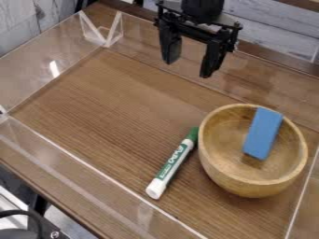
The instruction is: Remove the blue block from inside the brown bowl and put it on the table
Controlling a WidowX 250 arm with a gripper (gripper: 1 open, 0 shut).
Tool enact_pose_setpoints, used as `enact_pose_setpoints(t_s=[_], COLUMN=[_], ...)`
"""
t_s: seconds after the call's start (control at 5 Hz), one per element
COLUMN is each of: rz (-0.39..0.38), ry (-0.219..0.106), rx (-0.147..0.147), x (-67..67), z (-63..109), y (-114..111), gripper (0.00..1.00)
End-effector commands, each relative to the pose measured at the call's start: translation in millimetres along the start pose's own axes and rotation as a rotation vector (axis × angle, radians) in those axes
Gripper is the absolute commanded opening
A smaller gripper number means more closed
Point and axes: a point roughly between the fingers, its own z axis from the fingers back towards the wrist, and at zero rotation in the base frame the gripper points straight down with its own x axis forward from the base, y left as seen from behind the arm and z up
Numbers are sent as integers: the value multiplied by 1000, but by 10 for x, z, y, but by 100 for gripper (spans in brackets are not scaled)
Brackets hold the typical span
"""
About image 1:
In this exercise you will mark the brown wooden bowl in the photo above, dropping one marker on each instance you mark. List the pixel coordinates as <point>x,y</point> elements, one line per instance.
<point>240,173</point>

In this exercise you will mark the blue rectangular block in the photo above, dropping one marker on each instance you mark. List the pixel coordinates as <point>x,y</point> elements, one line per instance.
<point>264,131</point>

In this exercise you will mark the green and white marker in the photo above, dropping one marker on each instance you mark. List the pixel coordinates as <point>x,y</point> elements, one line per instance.
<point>158,185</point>

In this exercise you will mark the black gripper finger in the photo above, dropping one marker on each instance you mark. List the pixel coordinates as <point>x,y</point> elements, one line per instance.
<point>213,59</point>
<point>170,42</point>

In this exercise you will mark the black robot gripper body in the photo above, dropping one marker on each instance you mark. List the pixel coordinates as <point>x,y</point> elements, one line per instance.
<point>199,19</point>

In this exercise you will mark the clear acrylic corner bracket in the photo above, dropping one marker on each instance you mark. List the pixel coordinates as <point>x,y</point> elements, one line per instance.
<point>101,35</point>

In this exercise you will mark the black metal table bracket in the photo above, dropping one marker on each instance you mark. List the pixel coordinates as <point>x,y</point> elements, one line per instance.
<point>51,231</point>

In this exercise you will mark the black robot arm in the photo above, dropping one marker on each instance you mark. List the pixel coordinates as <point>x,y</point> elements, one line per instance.
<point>197,19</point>

